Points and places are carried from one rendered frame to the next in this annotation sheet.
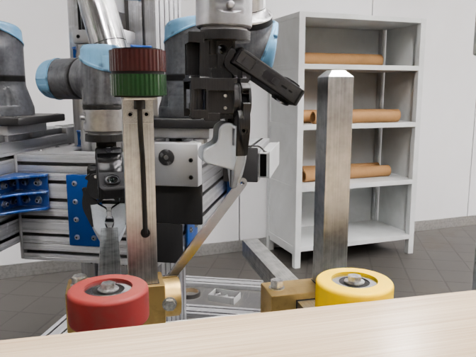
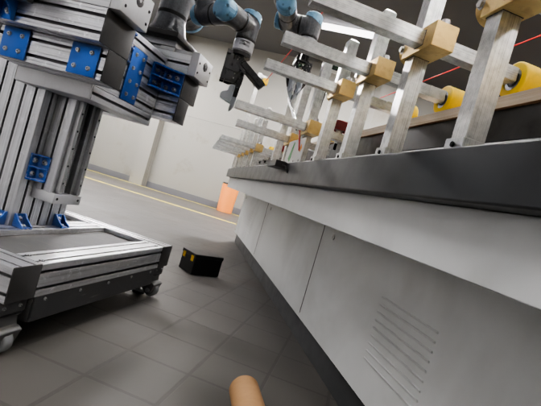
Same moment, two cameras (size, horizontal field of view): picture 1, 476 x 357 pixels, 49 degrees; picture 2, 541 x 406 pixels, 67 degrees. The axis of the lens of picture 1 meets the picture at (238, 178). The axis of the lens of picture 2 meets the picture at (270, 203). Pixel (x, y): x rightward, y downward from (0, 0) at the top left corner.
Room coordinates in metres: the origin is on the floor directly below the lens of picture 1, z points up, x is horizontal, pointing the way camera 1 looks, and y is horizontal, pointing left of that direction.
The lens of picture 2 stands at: (0.62, 1.74, 0.56)
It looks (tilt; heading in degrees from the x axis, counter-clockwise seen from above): 1 degrees down; 272
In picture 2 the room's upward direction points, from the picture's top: 16 degrees clockwise
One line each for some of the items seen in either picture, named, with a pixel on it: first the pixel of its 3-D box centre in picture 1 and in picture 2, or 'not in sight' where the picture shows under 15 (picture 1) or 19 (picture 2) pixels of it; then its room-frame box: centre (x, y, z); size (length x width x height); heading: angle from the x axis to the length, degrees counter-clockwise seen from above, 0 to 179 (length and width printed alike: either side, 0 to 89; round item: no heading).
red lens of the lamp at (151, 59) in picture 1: (137, 61); not in sight; (0.57, 0.11, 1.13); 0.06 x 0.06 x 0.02
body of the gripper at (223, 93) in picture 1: (218, 77); (302, 63); (0.72, 0.03, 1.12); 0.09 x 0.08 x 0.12; 104
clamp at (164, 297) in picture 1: (125, 301); (310, 130); (0.60, 0.14, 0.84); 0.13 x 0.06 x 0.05; 104
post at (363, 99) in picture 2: not in sight; (364, 96); (0.49, 0.60, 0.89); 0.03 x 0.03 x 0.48; 14
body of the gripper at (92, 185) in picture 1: (107, 166); (234, 68); (0.93, 0.24, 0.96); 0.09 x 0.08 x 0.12; 14
